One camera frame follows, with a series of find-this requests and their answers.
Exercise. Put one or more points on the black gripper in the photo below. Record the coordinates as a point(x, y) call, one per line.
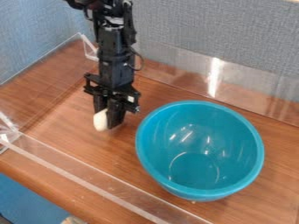
point(111, 89)

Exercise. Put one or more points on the white brown toy mushroom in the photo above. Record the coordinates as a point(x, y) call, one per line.
point(101, 120)

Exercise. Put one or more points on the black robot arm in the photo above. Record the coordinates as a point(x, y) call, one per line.
point(115, 33)

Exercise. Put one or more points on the blue plastic bowl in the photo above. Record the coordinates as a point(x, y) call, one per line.
point(201, 150)

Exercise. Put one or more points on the clear acrylic left barrier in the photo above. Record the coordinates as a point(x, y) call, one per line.
point(9, 76)

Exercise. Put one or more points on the clear acrylic barrier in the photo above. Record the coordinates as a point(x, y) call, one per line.
point(242, 86)
point(41, 165)
point(9, 76)

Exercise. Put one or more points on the clear acrylic front barrier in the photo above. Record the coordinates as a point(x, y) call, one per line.
point(41, 165)

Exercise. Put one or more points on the clear acrylic back barrier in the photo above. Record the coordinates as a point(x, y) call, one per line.
point(242, 86)

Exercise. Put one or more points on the clear acrylic corner bracket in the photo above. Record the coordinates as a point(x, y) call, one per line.
point(90, 49)

